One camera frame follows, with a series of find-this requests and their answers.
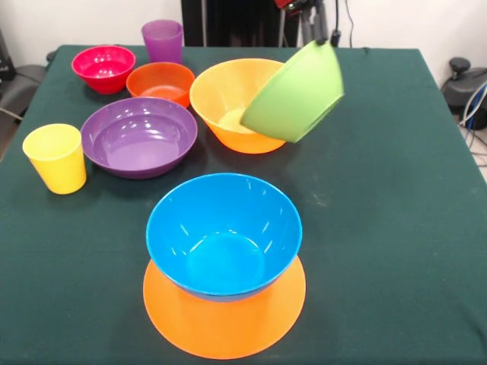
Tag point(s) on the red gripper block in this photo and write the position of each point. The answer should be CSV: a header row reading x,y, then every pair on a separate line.
x,y
289,4

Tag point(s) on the green bowl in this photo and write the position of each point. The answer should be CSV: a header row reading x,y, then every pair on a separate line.
x,y
296,99

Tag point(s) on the large orange bowl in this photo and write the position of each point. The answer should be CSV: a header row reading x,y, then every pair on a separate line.
x,y
220,87
224,327

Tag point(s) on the opaque blue bowl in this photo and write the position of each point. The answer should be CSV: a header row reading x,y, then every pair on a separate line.
x,y
224,216

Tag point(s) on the purple cup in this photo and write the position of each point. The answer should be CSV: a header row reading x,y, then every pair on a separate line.
x,y
161,42

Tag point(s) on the small red-orange bowl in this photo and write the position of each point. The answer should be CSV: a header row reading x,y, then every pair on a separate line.
x,y
160,80

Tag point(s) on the wide purple bowl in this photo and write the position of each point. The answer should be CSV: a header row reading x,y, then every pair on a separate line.
x,y
139,137

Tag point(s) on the dark green tablecloth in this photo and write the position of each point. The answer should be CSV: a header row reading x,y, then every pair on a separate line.
x,y
380,228

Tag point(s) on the pink bowl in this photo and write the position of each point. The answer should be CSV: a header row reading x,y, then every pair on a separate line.
x,y
102,66

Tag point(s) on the yellow cup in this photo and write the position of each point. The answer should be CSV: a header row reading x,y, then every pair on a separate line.
x,y
57,167

